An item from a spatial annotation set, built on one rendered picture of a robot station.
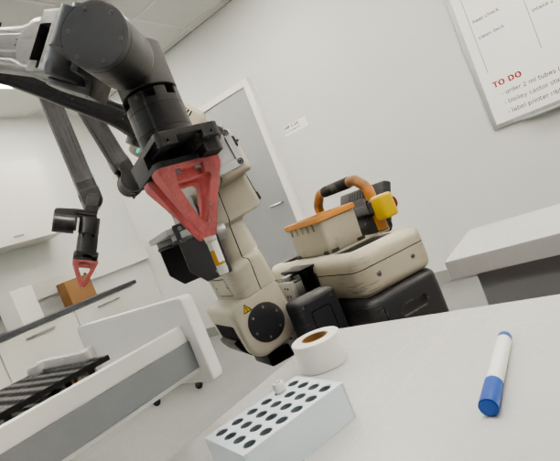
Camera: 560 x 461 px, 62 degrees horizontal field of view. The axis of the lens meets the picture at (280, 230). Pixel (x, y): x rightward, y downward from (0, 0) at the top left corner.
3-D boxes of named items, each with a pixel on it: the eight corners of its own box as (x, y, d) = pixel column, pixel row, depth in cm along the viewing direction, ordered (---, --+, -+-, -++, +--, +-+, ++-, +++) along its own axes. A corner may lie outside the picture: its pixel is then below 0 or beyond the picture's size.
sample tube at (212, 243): (226, 272, 48) (210, 230, 48) (231, 270, 47) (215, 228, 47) (216, 276, 47) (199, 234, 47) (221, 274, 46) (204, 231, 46)
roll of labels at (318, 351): (334, 348, 70) (324, 324, 69) (358, 355, 63) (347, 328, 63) (294, 370, 67) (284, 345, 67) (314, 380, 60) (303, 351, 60)
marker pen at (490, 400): (500, 344, 50) (494, 330, 50) (515, 342, 49) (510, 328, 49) (481, 418, 38) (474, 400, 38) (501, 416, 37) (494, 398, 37)
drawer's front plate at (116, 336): (111, 385, 77) (85, 323, 76) (224, 373, 58) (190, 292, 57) (102, 391, 75) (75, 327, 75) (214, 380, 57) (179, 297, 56)
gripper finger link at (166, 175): (186, 242, 43) (148, 148, 43) (165, 257, 49) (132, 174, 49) (248, 220, 46) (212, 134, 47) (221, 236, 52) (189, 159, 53)
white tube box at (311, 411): (307, 405, 54) (296, 375, 54) (356, 416, 47) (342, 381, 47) (218, 472, 47) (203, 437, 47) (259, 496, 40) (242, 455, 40)
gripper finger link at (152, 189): (190, 240, 42) (152, 143, 42) (168, 254, 48) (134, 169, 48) (253, 217, 45) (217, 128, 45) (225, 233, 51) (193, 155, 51)
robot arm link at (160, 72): (164, 43, 50) (116, 65, 51) (138, 14, 43) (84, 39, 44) (188, 102, 50) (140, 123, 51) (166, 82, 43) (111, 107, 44)
